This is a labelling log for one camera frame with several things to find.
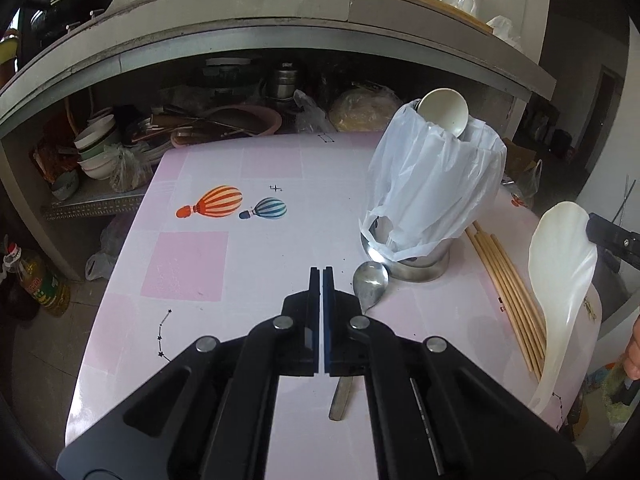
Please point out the white shell-shaped rice scoop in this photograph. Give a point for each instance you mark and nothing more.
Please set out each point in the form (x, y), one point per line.
(561, 264)

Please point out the plastic bags on floor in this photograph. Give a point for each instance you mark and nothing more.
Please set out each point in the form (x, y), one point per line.
(102, 263)

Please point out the clear plastic bag on counter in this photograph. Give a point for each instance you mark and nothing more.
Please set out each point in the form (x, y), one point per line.
(504, 29)

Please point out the bag of yellow food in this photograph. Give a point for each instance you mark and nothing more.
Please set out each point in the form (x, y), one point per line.
(364, 110)

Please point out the cardboard box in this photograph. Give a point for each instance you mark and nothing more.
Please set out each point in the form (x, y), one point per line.
(518, 159)

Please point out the person's right hand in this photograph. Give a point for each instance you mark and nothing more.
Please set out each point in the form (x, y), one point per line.
(631, 362)

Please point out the white ceramic soup spoon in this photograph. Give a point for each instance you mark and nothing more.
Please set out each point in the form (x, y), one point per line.
(446, 108)

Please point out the stack of white bowls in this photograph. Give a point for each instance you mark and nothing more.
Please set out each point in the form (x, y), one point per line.
(92, 144)

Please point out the white plastic bag on holder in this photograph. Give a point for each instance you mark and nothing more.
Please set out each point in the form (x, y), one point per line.
(425, 186)

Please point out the small steel spoon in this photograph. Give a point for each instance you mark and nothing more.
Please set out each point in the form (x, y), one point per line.
(369, 283)

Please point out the pink plastic basin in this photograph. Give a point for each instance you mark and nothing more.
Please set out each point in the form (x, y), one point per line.
(227, 123)

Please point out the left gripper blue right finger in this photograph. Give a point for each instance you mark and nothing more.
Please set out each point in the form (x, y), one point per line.
(435, 414)

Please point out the cooking oil bottle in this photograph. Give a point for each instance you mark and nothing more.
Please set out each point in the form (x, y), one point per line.
(51, 291)

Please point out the brown pot green lid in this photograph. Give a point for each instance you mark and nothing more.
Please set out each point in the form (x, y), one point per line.
(8, 55)

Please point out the black wok with lid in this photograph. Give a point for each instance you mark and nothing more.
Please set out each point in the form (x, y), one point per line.
(58, 13)

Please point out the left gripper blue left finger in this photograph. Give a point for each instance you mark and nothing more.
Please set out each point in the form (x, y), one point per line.
(208, 413)

